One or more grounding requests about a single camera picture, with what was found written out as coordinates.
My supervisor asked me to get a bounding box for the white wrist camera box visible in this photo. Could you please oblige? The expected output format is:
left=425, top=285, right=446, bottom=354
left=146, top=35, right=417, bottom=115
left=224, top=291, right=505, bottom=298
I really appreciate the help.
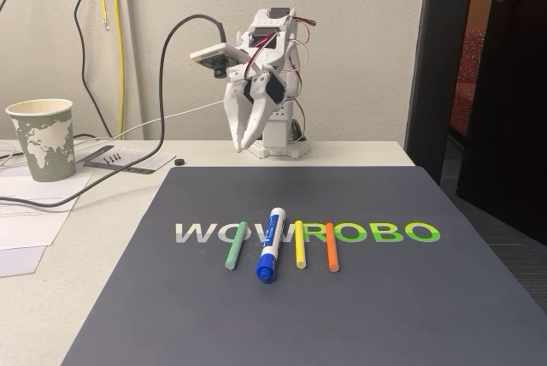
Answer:
left=190, top=42, right=248, bottom=80

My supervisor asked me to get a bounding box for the dark grey door frame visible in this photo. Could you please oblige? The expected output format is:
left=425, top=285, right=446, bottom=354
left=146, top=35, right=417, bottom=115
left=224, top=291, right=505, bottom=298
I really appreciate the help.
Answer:
left=403, top=0, right=478, bottom=184

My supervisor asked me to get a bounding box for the thick black camera cable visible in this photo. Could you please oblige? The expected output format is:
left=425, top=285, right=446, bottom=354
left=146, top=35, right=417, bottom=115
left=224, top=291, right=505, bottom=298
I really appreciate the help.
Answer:
left=0, top=14, right=227, bottom=210

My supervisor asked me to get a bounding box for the orange chalk stick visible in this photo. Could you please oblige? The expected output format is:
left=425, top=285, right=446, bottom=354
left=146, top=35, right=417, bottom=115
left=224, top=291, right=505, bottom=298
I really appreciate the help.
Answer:
left=324, top=221, right=341, bottom=274

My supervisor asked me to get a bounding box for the yellow chalk stick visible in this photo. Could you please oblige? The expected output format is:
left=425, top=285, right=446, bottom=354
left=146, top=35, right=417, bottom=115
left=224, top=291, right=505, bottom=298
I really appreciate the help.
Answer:
left=294, top=220, right=308, bottom=269

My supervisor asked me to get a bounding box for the paper cup with world map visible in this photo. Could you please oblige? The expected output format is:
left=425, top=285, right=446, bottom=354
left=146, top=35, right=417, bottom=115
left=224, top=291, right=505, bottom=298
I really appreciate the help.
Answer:
left=4, top=98, right=77, bottom=183

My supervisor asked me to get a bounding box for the lined paper sheet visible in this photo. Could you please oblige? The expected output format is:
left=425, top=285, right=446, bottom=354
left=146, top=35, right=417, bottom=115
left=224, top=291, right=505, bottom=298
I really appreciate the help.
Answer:
left=74, top=145, right=178, bottom=176

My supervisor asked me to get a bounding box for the large white paper sheet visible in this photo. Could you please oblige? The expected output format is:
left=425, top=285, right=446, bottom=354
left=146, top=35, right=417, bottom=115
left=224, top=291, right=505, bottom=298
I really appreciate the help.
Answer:
left=0, top=164, right=95, bottom=251

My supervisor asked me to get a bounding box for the red patterned fabric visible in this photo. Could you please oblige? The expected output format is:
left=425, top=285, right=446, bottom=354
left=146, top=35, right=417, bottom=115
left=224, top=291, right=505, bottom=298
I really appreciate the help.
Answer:
left=448, top=27, right=487, bottom=137

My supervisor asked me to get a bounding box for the dark wooden door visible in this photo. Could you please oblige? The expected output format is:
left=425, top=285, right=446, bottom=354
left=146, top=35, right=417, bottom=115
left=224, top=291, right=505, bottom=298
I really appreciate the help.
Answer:
left=456, top=0, right=547, bottom=239

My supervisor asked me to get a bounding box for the green chalk stick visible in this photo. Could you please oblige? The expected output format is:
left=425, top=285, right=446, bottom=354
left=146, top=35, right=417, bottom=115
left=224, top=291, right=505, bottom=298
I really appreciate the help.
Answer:
left=224, top=220, right=249, bottom=272

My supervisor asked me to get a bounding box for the thin white cable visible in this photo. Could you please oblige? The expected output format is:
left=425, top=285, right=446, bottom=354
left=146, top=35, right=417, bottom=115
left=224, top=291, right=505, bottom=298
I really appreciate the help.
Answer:
left=111, top=99, right=226, bottom=139

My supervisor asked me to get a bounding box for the dark grey WOWROBO mat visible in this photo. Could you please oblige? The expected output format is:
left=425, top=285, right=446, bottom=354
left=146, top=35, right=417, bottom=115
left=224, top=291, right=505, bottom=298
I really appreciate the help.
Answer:
left=59, top=164, right=547, bottom=366

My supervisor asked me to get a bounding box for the thin black wall cable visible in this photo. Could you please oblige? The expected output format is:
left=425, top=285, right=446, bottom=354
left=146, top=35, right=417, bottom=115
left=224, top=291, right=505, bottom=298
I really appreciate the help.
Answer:
left=74, top=0, right=115, bottom=139

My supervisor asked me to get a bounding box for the blue dry erase marker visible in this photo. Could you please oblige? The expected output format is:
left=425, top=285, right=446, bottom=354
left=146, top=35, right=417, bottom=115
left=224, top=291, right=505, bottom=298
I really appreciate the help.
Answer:
left=255, top=206, right=288, bottom=285

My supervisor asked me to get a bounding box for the small white paper sheet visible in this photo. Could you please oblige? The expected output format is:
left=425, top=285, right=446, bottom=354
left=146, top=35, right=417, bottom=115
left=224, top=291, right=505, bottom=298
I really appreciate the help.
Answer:
left=0, top=245, right=48, bottom=279

